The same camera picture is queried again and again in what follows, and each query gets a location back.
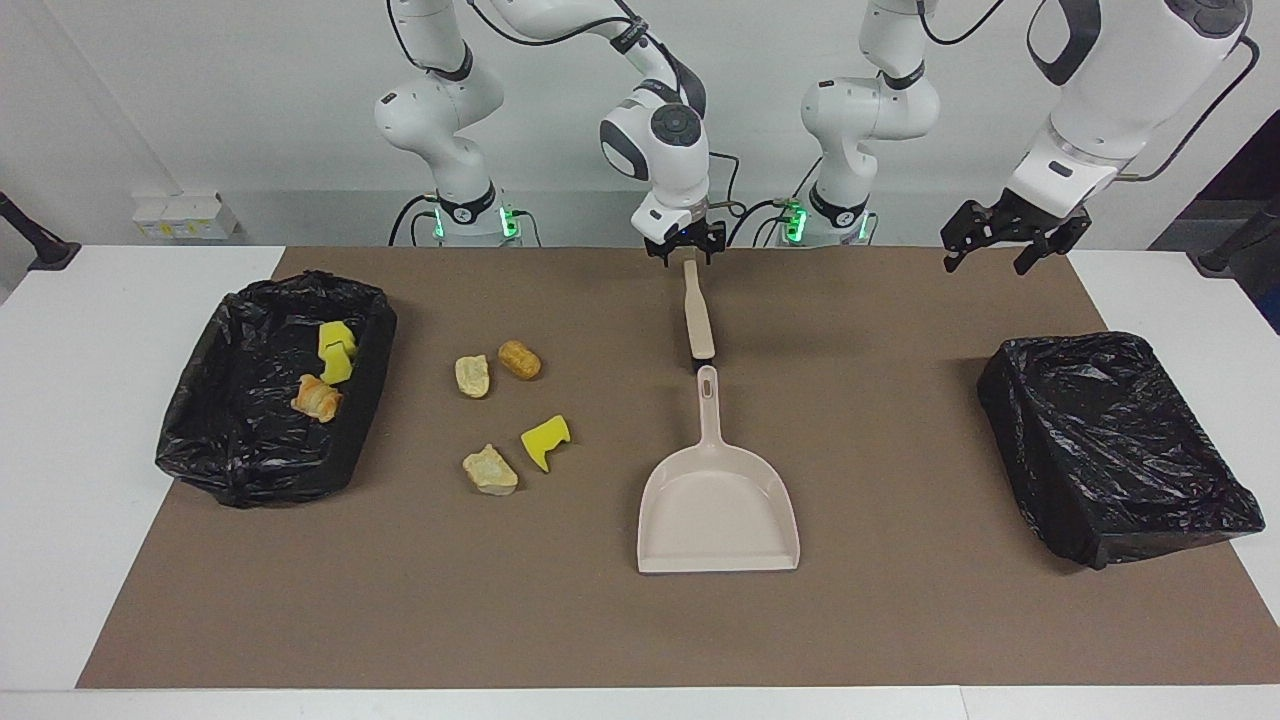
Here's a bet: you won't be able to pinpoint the notched yellow sponge piece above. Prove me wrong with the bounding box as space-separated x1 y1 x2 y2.
520 414 572 473

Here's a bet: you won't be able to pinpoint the orange striped croissant piece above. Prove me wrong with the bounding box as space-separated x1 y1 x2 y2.
290 374 344 424

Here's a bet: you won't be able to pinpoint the beige hand brush black bristles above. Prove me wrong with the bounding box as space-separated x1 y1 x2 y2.
682 258 717 377

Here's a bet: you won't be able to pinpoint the white power strip box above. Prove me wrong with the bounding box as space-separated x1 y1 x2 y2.
133 192 241 242

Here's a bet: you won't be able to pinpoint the beige plastic dustpan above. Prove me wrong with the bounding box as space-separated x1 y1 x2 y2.
637 365 801 574

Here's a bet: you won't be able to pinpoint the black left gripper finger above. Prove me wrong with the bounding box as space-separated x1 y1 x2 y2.
1013 218 1093 277
943 200 1001 273

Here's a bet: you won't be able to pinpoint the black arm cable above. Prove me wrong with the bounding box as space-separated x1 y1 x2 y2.
385 0 746 216
915 0 1261 186

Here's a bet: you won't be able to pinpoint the black bag lined trash bin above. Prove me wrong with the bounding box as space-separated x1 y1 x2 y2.
155 270 398 509
977 332 1267 571

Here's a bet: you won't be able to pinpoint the brown potato shaped bread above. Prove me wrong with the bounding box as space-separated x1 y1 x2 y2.
498 340 543 382

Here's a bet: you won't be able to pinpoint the angular pale bread piece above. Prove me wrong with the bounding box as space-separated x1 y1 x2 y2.
462 443 519 497

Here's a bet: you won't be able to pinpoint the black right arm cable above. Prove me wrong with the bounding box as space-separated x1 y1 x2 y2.
385 0 746 216

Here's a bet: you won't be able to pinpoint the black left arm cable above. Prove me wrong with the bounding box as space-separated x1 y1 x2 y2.
915 0 1261 186

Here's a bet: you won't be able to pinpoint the black stand pole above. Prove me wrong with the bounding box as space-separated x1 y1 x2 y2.
0 190 83 272
1188 195 1280 278

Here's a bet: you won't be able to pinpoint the brown paper table mat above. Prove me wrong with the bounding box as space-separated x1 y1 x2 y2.
78 247 1280 689

